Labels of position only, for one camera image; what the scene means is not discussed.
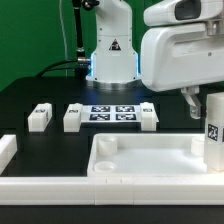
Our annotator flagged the white front fence bar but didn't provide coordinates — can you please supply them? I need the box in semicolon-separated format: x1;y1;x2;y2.
0;175;224;205

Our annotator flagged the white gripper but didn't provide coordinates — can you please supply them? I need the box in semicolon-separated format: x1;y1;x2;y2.
141;0;224;119

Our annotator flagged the black cable bundle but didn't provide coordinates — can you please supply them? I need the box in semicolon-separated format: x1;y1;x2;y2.
35;59;92;78

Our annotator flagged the white left fence block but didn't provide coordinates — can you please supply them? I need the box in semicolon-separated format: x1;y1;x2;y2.
0;135;17;175

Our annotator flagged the fiducial marker plate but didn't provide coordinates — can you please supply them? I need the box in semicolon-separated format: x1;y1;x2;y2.
80;104;144;124

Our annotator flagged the white desk top tray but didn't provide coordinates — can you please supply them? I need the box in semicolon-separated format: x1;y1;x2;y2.
87;133;224;177

